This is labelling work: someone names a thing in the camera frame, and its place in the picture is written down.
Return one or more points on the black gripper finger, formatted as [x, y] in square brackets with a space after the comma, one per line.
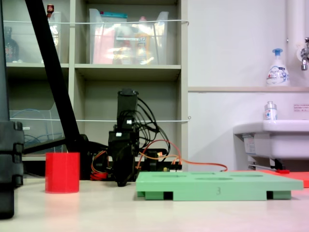
[119, 169]
[130, 162]

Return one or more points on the red octagonal pillar block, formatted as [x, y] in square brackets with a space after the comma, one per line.
[62, 172]

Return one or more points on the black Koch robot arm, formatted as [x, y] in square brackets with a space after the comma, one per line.
[126, 104]

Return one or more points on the green shape-hole board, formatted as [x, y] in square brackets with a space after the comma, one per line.
[205, 187]

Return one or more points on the red base clamp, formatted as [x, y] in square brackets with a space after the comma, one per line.
[97, 176]

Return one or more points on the black table clamp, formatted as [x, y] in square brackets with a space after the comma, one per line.
[153, 159]

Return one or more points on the small circuit board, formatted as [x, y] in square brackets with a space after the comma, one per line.
[176, 169]

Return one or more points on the beige shelf unit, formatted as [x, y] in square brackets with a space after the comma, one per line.
[128, 70]

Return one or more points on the black tripod brace bar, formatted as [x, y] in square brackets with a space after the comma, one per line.
[43, 146]

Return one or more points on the yellow-label bottle pink cap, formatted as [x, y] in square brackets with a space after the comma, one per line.
[143, 41]

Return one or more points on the large clear plastic bin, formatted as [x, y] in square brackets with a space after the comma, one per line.
[159, 43]

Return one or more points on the notched black stack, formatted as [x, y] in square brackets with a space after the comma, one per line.
[10, 149]

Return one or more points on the sink sticker label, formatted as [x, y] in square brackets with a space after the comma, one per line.
[249, 145]

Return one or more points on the blue-edged zip bag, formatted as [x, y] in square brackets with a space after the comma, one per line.
[113, 15]

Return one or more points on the narrow clear plastic bin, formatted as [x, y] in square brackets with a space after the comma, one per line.
[58, 29]

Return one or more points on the black tripod leg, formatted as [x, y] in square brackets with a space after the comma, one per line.
[43, 36]

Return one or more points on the dark round bottle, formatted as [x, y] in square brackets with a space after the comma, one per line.
[10, 48]

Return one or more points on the small clear sanitizer bottle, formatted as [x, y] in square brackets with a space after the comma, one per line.
[270, 112]

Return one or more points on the brown bottle red cap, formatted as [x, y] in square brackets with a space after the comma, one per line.
[50, 9]

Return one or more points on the white sink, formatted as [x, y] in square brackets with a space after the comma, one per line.
[285, 140]

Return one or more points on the white blue soap pump bottle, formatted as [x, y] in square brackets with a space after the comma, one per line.
[277, 72]

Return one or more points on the red flat mat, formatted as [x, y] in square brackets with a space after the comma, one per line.
[299, 177]

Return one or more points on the chrome faucet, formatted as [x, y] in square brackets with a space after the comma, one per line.
[304, 56]

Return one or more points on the red-print wall label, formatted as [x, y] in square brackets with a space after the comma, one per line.
[301, 108]

